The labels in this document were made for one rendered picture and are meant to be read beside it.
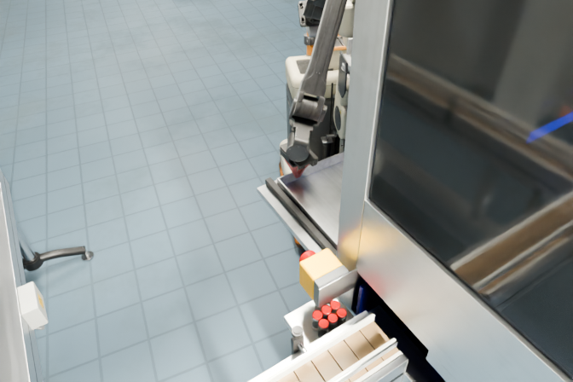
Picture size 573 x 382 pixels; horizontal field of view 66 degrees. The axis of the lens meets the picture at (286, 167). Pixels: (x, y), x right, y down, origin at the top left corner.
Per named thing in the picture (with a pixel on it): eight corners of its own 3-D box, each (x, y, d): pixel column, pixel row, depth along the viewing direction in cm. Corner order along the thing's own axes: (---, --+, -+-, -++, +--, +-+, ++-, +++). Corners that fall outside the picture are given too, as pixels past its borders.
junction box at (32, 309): (49, 323, 143) (37, 307, 137) (31, 330, 141) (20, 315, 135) (43, 296, 151) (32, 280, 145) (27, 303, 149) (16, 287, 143)
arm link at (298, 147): (327, 102, 112) (295, 94, 111) (327, 130, 103) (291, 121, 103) (314, 136, 120) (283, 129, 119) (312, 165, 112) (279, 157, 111)
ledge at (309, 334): (370, 342, 92) (371, 337, 91) (320, 374, 87) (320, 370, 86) (331, 293, 102) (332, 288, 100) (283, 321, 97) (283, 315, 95)
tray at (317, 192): (427, 225, 115) (430, 216, 113) (347, 267, 105) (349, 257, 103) (349, 157, 138) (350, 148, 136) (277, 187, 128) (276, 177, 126)
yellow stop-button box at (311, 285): (346, 292, 90) (349, 270, 86) (318, 308, 88) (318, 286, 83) (325, 267, 95) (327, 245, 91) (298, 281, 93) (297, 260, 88)
